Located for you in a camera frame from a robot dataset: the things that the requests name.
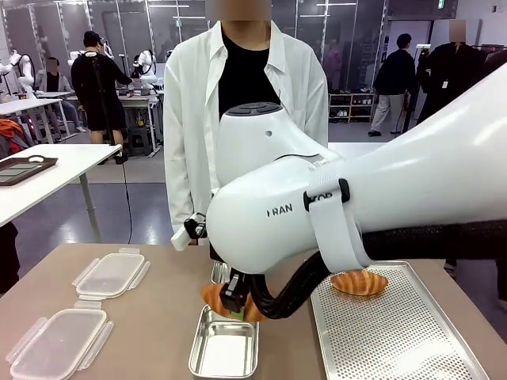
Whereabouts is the person in black coat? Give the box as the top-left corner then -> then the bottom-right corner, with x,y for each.
415,18 -> 489,124

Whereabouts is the person in white shirt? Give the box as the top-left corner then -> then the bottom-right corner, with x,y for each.
163,0 -> 330,249

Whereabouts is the white side table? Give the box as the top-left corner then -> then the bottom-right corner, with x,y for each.
0,142 -> 124,243

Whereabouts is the person with beige trousers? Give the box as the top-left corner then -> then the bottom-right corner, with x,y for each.
367,33 -> 417,138

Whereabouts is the seated person grey jacket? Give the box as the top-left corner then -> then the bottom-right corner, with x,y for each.
38,56 -> 87,134

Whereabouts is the golden brown croissant bread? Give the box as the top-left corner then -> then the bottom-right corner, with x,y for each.
330,268 -> 390,297
200,283 -> 271,323

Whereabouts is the orange cloth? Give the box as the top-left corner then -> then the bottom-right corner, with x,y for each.
0,118 -> 25,150

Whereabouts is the person's right forearm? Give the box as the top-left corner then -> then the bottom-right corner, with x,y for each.
165,154 -> 211,238

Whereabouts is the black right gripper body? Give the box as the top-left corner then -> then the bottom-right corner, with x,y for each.
227,270 -> 252,295

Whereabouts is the white background desk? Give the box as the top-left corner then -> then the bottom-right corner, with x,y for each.
0,97 -> 72,144

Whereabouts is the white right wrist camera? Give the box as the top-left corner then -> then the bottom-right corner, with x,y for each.
170,212 -> 208,252

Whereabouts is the black plastic step stool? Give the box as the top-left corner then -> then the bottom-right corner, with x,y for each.
126,126 -> 154,158

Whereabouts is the black floor cable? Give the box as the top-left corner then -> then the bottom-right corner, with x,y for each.
120,161 -> 134,245

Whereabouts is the perforated metal baking tray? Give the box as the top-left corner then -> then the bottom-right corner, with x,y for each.
310,260 -> 491,380

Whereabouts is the white velcro cable strap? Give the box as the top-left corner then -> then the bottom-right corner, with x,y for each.
303,165 -> 374,275

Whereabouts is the black corrugated cable sleeve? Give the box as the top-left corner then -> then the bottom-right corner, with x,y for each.
250,221 -> 507,321

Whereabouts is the clear plastic clip lid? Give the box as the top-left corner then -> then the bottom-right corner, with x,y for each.
5,301 -> 115,380
71,247 -> 151,301

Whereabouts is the standing person in black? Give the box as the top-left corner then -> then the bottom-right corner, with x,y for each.
71,30 -> 135,165

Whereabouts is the dark brown serving tray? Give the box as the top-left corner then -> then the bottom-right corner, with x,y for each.
0,154 -> 59,188

